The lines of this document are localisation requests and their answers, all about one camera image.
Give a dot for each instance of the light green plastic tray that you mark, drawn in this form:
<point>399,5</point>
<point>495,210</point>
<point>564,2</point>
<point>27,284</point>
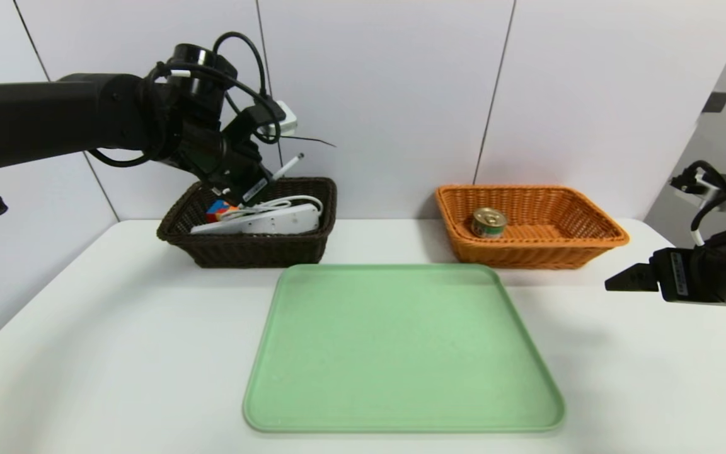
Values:
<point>401,353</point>

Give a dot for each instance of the small tin food can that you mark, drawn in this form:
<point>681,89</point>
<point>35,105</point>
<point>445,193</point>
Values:
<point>489,222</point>

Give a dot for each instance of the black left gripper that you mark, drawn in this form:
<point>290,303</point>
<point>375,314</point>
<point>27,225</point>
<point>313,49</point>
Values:
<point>251,190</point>

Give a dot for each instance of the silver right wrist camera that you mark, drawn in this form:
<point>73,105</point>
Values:
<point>697,186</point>

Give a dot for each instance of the thin black zip tie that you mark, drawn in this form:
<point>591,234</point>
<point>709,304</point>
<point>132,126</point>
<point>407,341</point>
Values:
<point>312,140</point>

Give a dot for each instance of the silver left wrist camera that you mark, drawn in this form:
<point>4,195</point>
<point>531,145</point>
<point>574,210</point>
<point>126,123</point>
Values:
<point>281,120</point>

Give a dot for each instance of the dark brown wicker basket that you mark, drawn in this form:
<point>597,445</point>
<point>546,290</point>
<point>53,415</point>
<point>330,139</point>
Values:
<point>256,249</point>

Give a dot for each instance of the colourful puzzle cube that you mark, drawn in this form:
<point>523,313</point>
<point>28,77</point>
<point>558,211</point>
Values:
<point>217,210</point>

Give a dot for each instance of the white pen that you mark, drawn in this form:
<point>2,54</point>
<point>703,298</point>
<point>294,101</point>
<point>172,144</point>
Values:
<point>288,166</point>

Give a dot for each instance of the orange wicker basket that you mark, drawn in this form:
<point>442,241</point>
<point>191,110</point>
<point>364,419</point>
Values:
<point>558,243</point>

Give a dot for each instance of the white power strip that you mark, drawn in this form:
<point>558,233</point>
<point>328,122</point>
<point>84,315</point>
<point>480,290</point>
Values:
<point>268,222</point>

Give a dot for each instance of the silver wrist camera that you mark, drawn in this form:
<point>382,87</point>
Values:
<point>697,186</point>
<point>281,120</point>

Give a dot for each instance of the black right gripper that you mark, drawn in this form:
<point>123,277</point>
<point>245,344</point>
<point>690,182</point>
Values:
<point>676,274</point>

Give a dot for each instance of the black wall plate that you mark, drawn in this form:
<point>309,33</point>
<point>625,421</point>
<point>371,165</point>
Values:
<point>716,102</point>

